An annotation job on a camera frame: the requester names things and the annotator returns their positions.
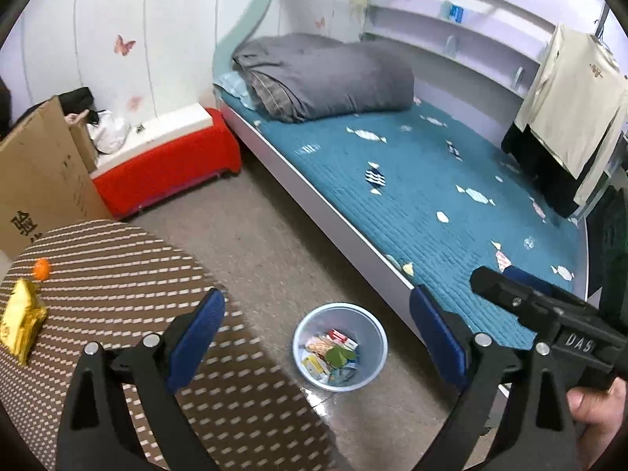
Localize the red cabinet with white top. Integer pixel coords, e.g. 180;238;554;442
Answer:
87;102;243;221

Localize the crumpled white plastic bag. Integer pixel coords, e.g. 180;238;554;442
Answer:
87;109;131;154

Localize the pale blue plastic bin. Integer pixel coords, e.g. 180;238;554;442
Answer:
292;302;389;393

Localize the light blue pillow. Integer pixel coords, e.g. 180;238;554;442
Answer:
214;71;261;111

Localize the person's right hand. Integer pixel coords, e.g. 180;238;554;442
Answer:
564;379;628;440

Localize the lilac wall shelf unit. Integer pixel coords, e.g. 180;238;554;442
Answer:
362;0;561;105

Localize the gold foil packet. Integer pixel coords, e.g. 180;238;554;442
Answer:
0;278;49;367

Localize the black clothing pile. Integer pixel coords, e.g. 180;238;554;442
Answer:
61;87;99;115

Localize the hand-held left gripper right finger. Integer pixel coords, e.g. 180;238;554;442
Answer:
409;285;578;471

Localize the grey folded quilt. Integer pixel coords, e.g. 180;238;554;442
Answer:
232;33;416;124

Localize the dark green garment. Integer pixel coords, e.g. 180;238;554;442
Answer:
586;190;628;306

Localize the brown cardboard box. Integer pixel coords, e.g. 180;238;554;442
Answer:
0;95;117;261

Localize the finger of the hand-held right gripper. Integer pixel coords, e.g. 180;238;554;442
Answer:
504;265;586;301
469;265;566;330

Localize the red and white packet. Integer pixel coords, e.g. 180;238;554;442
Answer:
327;328;359;349

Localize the hanging cream sweatshirt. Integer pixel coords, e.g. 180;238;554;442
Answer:
513;23;628;207

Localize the brown striped round table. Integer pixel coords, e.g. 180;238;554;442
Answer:
0;219;345;471

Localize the hanging black garment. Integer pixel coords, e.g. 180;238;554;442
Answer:
500;122;612;219

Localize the bed with teal mattress cover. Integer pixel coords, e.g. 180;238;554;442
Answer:
212;0;597;399

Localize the yellow and white packet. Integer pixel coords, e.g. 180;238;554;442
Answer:
301;355;327;382

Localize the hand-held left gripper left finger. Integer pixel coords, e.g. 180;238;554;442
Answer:
55;288;227;471

